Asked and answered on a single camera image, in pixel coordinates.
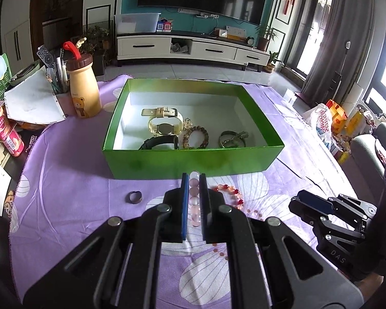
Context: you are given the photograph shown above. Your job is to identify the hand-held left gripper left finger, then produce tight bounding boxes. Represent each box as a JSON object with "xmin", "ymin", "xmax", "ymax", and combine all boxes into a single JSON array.
[{"xmin": 22, "ymin": 173, "xmax": 190, "ymax": 309}]

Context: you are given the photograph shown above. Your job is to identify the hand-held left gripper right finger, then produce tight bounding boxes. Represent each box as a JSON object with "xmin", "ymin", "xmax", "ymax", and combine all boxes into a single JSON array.
[{"xmin": 199, "ymin": 174, "xmax": 364, "ymax": 309}]

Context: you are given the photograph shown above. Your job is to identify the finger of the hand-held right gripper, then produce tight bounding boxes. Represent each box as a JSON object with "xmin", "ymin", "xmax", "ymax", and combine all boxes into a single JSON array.
[
  {"xmin": 297, "ymin": 190, "xmax": 377, "ymax": 222},
  {"xmin": 289, "ymin": 198, "xmax": 364, "ymax": 242}
]

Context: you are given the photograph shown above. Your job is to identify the pink bead bracelet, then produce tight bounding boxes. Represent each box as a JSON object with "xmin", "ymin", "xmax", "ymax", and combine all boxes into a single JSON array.
[{"xmin": 188, "ymin": 171, "xmax": 201, "ymax": 227}]

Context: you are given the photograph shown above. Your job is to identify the green cardboard box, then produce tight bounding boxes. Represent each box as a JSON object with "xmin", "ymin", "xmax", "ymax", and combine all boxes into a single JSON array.
[{"xmin": 102, "ymin": 78, "xmax": 285, "ymax": 180}]

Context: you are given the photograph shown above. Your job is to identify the silver bangle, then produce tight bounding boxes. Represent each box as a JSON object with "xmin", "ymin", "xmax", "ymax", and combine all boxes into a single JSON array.
[{"xmin": 219, "ymin": 130, "xmax": 247, "ymax": 148}]

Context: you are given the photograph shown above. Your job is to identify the brown wooden bead bracelet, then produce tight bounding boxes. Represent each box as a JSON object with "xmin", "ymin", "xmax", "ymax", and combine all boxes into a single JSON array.
[{"xmin": 182, "ymin": 125, "xmax": 210, "ymax": 149}]

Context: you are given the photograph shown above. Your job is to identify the black wristwatch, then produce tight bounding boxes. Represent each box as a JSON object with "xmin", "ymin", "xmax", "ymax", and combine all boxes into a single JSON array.
[{"xmin": 138, "ymin": 135, "xmax": 180, "ymax": 150}]

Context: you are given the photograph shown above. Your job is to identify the cream wristwatch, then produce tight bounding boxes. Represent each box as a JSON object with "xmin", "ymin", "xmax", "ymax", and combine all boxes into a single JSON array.
[{"xmin": 141, "ymin": 107, "xmax": 184, "ymax": 136}]

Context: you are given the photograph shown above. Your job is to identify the person's right forearm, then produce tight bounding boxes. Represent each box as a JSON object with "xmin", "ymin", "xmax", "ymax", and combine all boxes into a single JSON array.
[{"xmin": 354, "ymin": 273, "xmax": 385, "ymax": 297}]

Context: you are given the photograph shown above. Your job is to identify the grey sofa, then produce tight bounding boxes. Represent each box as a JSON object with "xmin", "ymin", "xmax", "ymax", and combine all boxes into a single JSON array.
[{"xmin": 350, "ymin": 122, "xmax": 386, "ymax": 185}]

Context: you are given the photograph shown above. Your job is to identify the white plastic bag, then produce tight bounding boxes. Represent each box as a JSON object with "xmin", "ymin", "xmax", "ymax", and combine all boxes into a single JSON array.
[{"xmin": 304, "ymin": 103, "xmax": 333, "ymax": 144}]

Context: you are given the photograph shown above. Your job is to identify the orange snack packets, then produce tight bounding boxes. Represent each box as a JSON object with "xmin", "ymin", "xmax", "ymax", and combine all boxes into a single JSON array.
[{"xmin": 325, "ymin": 99, "xmax": 375, "ymax": 165}]

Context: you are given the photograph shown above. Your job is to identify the purple floral tablecloth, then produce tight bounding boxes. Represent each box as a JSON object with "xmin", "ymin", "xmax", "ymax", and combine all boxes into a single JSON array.
[{"xmin": 8, "ymin": 75, "xmax": 357, "ymax": 309}]

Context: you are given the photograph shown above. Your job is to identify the upright vacuum cleaner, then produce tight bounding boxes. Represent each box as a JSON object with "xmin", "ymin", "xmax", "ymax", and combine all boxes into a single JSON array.
[{"xmin": 330, "ymin": 40, "xmax": 353, "ymax": 104}]

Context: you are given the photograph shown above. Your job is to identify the small potted plant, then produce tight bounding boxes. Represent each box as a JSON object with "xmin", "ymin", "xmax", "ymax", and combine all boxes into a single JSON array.
[{"xmin": 266, "ymin": 51, "xmax": 283, "ymax": 73}]

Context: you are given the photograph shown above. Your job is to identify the yellow bear bottle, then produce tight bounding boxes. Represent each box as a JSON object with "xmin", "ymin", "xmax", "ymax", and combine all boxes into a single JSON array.
[{"xmin": 63, "ymin": 38, "xmax": 102, "ymax": 118}]

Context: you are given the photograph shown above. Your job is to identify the white television cabinet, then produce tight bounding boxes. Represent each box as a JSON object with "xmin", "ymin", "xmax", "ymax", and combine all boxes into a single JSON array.
[{"xmin": 116, "ymin": 30, "xmax": 271, "ymax": 72}]

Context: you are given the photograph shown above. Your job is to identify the pen holder with pens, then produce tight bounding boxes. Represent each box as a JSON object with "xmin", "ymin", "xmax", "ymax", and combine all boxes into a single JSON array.
[{"xmin": 46, "ymin": 57, "xmax": 74, "ymax": 116}]

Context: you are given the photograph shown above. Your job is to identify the grey curtain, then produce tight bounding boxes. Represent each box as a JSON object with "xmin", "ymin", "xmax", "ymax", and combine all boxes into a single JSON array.
[{"xmin": 302, "ymin": 0, "xmax": 386, "ymax": 104}]

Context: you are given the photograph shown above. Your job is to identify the tall potted plant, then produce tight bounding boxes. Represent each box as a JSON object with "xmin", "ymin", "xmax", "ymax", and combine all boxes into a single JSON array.
[{"xmin": 256, "ymin": 24, "xmax": 278, "ymax": 52}]

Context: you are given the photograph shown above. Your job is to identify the orange snack bag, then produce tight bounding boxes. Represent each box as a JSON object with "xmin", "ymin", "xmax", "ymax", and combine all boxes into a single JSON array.
[{"xmin": 17, "ymin": 121, "xmax": 49, "ymax": 131}]

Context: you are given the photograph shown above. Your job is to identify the leafy potted plant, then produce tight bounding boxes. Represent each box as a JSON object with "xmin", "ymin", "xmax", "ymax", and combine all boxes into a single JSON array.
[{"xmin": 83, "ymin": 27, "xmax": 112, "ymax": 76}]

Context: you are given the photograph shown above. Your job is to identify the white paper sheet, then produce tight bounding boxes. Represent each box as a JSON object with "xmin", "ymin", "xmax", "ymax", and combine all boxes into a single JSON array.
[{"xmin": 4, "ymin": 69, "xmax": 66, "ymax": 124}]

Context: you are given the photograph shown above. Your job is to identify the clear storage bin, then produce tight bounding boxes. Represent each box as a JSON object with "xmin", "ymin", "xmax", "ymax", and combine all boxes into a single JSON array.
[{"xmin": 114, "ymin": 13, "xmax": 161, "ymax": 34}]

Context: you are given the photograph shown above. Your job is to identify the grey remote control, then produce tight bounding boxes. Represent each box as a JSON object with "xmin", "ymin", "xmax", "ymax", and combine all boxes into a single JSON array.
[{"xmin": 36, "ymin": 45, "xmax": 57, "ymax": 70}]

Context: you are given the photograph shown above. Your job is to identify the red bead bracelet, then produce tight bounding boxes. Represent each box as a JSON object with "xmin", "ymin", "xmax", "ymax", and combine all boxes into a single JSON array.
[{"xmin": 212, "ymin": 183, "xmax": 245, "ymax": 212}]

